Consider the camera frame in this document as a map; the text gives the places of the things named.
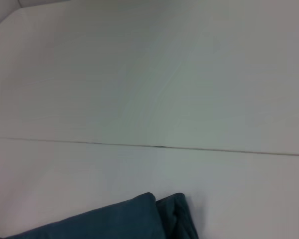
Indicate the teal blue shirt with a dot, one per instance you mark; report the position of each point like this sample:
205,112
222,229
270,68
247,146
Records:
102,221

